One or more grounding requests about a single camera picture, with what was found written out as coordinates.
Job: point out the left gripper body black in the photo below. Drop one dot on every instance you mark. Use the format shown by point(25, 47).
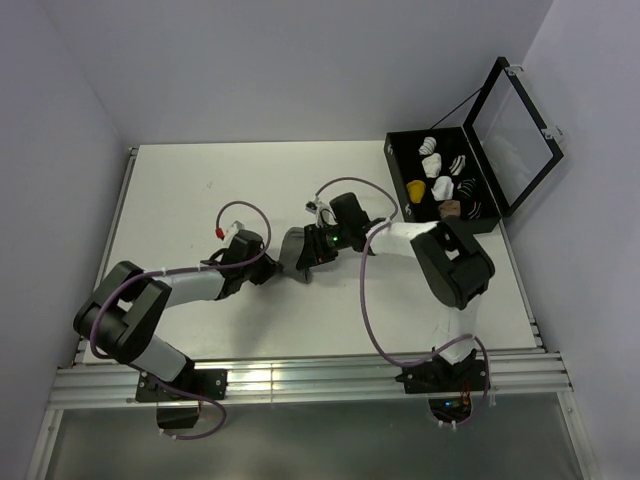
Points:
point(252, 271)

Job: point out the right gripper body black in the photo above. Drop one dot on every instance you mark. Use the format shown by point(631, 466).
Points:
point(326, 242)

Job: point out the grey sock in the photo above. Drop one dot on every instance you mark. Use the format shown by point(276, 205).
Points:
point(290, 253)

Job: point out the yellow sock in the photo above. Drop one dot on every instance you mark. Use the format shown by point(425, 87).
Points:
point(416, 190)

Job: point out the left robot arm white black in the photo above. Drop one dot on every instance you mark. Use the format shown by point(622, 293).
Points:
point(121, 316)

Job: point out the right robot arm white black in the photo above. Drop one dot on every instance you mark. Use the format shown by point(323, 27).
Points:
point(456, 268)

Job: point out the black storage box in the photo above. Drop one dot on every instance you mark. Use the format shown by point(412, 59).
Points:
point(404, 162)

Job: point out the white rolled sock lower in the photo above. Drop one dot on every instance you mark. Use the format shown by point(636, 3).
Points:
point(443, 189)

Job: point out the brown rolled sock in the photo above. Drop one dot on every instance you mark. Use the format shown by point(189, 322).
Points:
point(450, 208)

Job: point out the white rolled sock upper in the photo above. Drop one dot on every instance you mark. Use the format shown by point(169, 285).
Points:
point(432, 165)

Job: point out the dark colourful striped rolled sock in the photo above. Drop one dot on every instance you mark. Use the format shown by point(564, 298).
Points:
point(472, 210)

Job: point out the black white striped rolled sock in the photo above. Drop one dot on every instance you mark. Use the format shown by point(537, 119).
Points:
point(457, 165)

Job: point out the black electronics box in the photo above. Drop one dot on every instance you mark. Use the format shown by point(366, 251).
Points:
point(177, 418)

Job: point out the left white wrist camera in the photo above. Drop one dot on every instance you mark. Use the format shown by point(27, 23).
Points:
point(228, 234)

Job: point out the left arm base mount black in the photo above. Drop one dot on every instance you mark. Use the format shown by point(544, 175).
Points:
point(209, 383)

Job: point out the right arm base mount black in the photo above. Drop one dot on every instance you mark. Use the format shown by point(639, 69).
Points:
point(438, 376)

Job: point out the aluminium frame rail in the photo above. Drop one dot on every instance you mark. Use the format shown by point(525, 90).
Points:
point(355, 378)

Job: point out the glass box lid black frame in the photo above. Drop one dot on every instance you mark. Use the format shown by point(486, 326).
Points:
point(513, 145)

